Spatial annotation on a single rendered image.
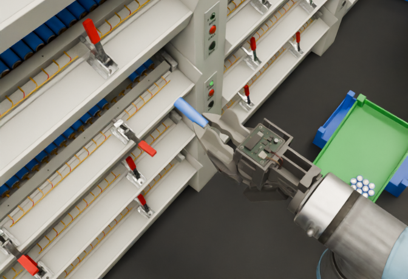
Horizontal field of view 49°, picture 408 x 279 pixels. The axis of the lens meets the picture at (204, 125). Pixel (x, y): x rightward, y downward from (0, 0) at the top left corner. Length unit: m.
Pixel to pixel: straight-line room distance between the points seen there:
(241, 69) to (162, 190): 0.38
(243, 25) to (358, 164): 0.62
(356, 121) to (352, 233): 0.84
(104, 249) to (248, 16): 0.66
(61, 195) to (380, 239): 0.51
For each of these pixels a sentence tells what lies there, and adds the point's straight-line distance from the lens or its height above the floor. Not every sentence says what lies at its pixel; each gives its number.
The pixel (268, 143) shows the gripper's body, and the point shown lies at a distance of 0.65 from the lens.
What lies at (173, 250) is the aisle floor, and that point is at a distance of 1.32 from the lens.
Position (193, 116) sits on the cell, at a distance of 0.73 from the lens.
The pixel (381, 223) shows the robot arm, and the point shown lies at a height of 0.70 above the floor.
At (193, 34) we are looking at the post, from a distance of 0.81.
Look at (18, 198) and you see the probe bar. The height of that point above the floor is 0.58.
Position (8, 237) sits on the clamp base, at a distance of 0.79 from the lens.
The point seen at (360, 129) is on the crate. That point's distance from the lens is 1.44.
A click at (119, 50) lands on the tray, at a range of 0.71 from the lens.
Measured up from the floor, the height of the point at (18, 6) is 0.93.
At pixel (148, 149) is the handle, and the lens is 0.80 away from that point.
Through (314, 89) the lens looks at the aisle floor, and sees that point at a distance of 1.63.
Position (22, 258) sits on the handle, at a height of 0.57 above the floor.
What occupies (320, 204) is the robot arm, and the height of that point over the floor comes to 0.69.
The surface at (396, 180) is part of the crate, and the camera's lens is 1.51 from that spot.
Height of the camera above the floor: 1.26
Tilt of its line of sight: 58 degrees down
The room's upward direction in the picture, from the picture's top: straight up
